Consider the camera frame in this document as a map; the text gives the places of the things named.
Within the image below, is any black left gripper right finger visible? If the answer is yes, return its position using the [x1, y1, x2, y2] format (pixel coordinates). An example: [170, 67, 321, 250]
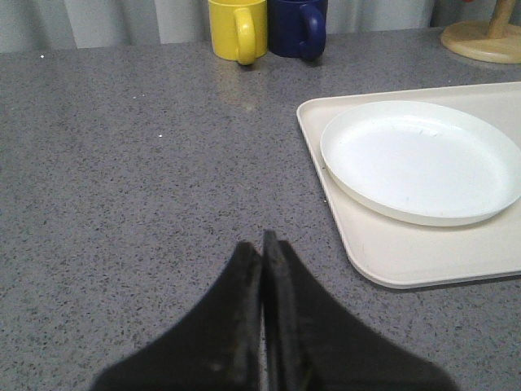
[262, 231, 457, 390]

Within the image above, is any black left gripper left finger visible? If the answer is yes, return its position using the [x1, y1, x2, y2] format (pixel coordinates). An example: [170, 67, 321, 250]
[92, 242, 262, 390]

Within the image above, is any white round plate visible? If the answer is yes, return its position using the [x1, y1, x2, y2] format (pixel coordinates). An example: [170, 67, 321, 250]
[320, 100, 520, 227]

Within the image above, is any cream rabbit serving tray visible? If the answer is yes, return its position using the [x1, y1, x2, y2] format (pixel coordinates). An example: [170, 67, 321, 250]
[296, 82, 520, 289]

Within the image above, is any dark blue mug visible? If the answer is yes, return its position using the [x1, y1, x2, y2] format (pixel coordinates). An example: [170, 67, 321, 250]
[267, 0, 328, 61]

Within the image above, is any yellow mug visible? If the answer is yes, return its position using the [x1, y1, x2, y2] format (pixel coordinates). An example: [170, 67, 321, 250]
[208, 0, 268, 65]

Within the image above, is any wooden mug tree stand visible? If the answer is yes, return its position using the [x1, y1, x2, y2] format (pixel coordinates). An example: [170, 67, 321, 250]
[440, 0, 520, 64]

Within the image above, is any grey curtain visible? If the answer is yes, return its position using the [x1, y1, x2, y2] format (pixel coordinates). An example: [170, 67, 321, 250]
[1, 0, 496, 53]

